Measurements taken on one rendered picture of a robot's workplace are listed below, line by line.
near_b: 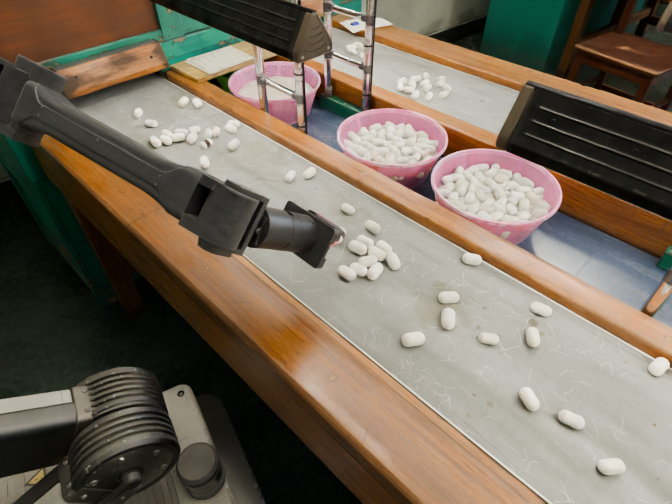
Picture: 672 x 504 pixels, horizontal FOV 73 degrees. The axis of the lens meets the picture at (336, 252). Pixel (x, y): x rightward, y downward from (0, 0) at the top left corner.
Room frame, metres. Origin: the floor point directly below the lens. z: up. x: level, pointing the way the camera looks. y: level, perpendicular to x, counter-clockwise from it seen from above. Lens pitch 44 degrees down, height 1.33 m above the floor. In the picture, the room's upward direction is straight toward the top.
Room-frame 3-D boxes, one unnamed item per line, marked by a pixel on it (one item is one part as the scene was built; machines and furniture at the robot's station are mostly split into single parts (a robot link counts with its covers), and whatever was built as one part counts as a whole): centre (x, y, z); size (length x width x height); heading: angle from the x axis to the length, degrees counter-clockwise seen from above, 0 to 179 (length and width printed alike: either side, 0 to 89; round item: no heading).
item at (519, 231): (0.78, -0.34, 0.72); 0.27 x 0.27 x 0.10
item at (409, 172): (0.98, -0.14, 0.72); 0.27 x 0.27 x 0.10
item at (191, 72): (1.44, 0.33, 0.77); 0.33 x 0.15 x 0.01; 135
